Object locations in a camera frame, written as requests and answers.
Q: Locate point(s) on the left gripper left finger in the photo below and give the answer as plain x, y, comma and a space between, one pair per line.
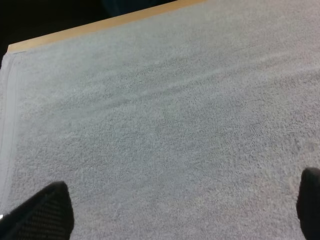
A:
40, 215

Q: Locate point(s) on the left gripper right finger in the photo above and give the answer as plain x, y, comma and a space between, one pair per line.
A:
310, 200

